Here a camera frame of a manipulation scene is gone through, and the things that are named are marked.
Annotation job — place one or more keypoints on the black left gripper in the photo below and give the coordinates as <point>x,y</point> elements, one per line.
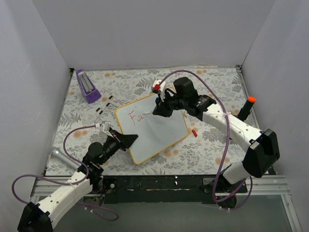
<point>119,141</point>

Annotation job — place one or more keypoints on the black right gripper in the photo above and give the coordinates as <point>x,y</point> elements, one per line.
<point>162,108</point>

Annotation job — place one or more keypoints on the yellow framed whiteboard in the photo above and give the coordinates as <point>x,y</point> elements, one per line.
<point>155,133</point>

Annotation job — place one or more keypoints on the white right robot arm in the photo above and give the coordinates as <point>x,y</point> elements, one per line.
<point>261,147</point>

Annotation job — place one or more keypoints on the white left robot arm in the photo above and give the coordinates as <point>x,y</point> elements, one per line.
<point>45,215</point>

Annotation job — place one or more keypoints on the purple metronome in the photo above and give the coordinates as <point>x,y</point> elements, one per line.
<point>87,88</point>

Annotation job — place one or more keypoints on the silver microphone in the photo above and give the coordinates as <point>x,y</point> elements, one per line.
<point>57,153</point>

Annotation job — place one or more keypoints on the black orange-tipped flashlight on stand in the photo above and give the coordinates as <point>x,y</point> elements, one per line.
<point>246,109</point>

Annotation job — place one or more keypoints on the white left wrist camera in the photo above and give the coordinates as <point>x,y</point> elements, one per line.
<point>105,128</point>

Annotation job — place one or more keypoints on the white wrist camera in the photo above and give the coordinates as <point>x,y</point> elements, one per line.
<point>105,128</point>
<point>159,88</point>

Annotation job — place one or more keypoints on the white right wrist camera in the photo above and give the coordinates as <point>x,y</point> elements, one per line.
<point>159,88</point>

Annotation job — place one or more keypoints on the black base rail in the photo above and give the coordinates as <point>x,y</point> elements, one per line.
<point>154,189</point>

